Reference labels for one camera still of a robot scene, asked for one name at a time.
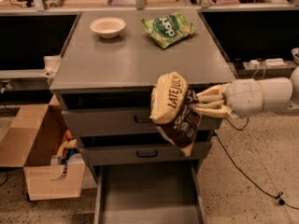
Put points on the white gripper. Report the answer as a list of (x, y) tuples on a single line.
[(244, 97)]

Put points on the brown sea salt chip bag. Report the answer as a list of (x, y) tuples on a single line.
[(171, 112)]

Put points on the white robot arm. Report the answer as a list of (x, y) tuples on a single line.
[(280, 95)]

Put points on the grey middle drawer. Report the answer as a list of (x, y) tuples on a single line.
[(141, 153)]

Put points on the grey drawer cabinet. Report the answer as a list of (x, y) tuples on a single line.
[(120, 72)]

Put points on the grey top drawer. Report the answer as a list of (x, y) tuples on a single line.
[(109, 121)]

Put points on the green chip bag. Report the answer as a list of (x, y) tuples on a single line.
[(169, 29)]

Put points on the grey open bottom drawer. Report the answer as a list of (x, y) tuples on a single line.
[(149, 193)]

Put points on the white plug adapter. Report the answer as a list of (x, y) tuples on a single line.
[(254, 63)]

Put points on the white power strip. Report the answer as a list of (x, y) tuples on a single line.
[(275, 63)]

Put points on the white bowl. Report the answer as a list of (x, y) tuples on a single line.
[(108, 27)]

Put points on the items inside cardboard box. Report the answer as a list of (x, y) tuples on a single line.
[(66, 150)]

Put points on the open cardboard box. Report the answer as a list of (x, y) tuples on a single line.
[(32, 143)]

